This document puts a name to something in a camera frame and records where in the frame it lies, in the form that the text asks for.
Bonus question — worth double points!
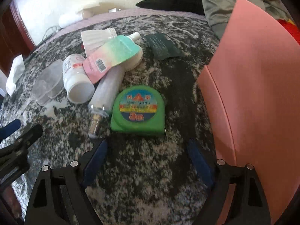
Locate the crumpled white tissue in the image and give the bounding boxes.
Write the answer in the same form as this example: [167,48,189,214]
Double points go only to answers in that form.
[5,54,25,96]

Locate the clear plastic cup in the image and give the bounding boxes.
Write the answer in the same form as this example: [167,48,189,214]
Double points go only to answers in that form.
[31,60,64,106]

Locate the pink cardboard box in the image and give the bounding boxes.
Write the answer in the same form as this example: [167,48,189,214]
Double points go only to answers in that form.
[196,0,300,225]

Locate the tangled cables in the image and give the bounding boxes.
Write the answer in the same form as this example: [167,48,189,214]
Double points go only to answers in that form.
[41,25,62,41]

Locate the pastel spout pouch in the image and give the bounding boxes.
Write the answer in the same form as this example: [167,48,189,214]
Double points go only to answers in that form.
[82,33,144,84]

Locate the green tape measure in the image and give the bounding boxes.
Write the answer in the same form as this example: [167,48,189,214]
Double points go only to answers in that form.
[110,86,167,136]

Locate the white paper roll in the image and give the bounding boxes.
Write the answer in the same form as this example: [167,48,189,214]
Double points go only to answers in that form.
[58,13,82,28]

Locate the white spout pouch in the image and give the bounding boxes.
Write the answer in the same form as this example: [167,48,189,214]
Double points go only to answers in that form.
[80,28,117,57]

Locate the grey patterned quilted table cover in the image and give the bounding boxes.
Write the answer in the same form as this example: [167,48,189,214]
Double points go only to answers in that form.
[0,7,225,225]

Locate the black cloth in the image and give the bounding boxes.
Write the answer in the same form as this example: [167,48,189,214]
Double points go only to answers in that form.
[135,0,205,16]

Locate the grey jacket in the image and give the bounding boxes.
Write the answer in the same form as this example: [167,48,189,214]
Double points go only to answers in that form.
[202,0,293,40]

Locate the white pill bottle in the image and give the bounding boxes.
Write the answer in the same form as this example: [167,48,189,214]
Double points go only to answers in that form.
[62,53,95,105]

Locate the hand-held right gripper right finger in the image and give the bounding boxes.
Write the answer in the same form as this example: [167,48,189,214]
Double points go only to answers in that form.
[187,138,271,225]

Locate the beige small box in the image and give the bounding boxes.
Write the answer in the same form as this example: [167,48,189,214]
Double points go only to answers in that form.
[78,3,105,19]

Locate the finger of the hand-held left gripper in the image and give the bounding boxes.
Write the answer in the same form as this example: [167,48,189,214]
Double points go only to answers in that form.
[0,124,44,185]
[0,119,21,141]

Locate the dark green sachet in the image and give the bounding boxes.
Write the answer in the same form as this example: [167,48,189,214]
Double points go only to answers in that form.
[143,33,184,61]

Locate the red bag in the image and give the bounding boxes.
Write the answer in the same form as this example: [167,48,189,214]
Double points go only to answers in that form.
[279,20,300,45]

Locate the tubular light bulb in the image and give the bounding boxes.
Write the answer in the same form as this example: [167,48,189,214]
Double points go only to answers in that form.
[88,69,125,139]

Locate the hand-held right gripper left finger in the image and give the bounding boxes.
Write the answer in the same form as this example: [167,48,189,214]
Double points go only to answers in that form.
[25,139,109,225]

